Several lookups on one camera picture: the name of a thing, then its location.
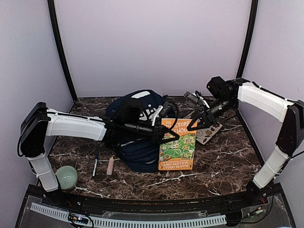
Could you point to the navy blue student backpack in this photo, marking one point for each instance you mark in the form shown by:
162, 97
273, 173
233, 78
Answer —
137, 151

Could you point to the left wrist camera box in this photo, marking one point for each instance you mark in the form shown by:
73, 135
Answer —
129, 110

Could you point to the black right frame post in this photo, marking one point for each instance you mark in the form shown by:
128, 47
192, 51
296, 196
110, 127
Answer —
247, 40

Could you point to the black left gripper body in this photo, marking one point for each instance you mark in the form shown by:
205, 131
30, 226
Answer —
133, 128

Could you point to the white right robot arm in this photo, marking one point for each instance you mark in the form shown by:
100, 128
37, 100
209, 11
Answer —
289, 113

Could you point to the pale green round bowl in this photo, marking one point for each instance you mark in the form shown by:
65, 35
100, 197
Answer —
67, 177

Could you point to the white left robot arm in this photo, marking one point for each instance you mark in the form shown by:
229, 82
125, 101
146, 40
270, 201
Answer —
42, 122

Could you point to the white slotted cable duct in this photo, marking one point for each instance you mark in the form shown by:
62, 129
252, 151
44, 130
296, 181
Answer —
129, 220

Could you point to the pink translucent glue bottle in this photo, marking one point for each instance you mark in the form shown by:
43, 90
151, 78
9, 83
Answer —
110, 166

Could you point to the beige floral notebook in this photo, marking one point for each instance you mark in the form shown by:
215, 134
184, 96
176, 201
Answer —
205, 134

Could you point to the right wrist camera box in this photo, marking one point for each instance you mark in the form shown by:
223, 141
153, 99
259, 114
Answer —
219, 88

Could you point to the black frame post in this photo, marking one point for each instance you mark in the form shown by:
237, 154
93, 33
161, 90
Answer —
60, 49
247, 40

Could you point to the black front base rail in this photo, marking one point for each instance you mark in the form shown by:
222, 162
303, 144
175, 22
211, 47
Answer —
94, 205

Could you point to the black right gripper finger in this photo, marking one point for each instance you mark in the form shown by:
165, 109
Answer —
197, 121
192, 98

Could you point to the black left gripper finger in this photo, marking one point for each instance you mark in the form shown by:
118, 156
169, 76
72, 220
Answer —
170, 137
163, 109

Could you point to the orange green paperback book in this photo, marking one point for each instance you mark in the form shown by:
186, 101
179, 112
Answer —
178, 155

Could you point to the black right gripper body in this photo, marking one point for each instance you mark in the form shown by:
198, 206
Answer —
212, 118

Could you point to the black left frame post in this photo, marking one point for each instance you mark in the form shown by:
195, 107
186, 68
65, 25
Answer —
60, 49

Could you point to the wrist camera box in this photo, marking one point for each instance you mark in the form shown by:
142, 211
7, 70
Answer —
219, 88
129, 110

